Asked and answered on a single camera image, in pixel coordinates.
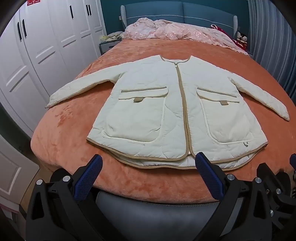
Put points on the grey nightstand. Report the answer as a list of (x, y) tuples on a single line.
[(107, 47)]

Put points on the plush doll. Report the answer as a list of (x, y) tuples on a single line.
[(245, 38), (239, 37)]

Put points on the white panel door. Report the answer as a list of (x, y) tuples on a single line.
[(13, 169)]

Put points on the cream quilted jacket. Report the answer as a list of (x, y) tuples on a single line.
[(148, 111)]

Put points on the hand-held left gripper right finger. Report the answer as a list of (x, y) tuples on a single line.
[(208, 177)]

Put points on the red paper cutout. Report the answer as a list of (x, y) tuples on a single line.
[(33, 2)]

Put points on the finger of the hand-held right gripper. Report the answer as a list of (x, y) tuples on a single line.
[(272, 177), (293, 161)]

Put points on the pale yellow cloth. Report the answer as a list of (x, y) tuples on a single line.
[(111, 37)]

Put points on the orange plush blanket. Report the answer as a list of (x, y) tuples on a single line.
[(69, 129)]

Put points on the red cloth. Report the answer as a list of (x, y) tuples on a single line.
[(239, 45)]

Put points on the blue upholstered headboard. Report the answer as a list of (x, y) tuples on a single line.
[(175, 10)]

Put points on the pink embroidered quilt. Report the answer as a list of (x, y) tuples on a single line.
[(171, 30)]

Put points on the white wardrobe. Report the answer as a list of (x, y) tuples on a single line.
[(46, 46)]

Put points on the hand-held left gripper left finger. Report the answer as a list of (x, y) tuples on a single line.
[(89, 177)]

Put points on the grey-blue curtain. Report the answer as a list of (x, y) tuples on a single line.
[(272, 39)]

